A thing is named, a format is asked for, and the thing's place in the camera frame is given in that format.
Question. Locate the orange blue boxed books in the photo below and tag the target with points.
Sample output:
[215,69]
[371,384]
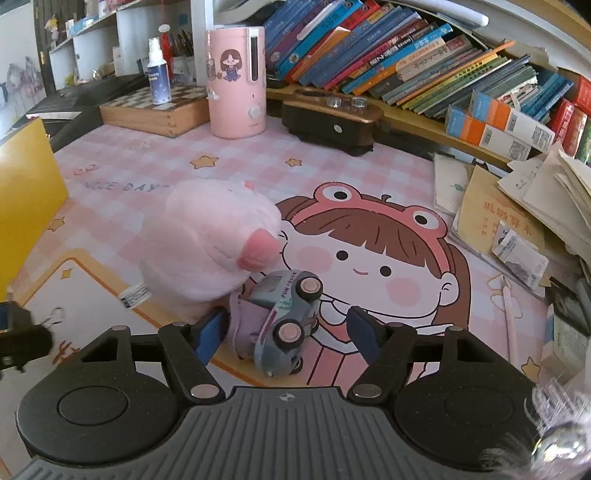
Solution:
[498,128]

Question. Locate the pink pen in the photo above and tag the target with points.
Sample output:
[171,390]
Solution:
[510,323]

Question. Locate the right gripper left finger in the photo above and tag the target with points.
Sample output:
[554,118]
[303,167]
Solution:
[187,350]

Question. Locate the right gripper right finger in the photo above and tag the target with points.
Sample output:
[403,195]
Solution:
[387,349]

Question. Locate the stack of loose papers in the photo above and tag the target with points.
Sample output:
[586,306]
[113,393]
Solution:
[479,202]

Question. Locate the row of leaning books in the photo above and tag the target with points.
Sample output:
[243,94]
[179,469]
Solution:
[426,69]

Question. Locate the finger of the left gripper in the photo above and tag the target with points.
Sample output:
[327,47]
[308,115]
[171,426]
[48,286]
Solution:
[21,339]

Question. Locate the pink cartoon desk mat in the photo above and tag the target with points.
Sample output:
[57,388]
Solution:
[365,226]

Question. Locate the grey toy car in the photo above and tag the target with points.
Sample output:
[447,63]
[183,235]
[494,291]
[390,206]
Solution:
[290,301]

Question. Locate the wooden chess board box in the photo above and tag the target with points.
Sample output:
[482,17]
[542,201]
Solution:
[187,109]

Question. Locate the dark brown wooden device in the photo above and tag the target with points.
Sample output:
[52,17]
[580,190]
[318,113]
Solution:
[332,119]

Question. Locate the white spray bottle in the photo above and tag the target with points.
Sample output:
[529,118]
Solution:
[157,73]

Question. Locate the white shelf unit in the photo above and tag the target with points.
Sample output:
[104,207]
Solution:
[118,33]

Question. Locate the pink plush pig toy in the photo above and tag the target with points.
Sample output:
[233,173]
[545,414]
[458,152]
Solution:
[202,240]

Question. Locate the pink cylindrical humidifier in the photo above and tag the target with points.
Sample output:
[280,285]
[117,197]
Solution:
[236,81]

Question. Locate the black binder clip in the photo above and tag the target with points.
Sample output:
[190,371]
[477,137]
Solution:
[56,317]

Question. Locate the yellow cardboard box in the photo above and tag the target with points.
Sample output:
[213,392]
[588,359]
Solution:
[32,192]

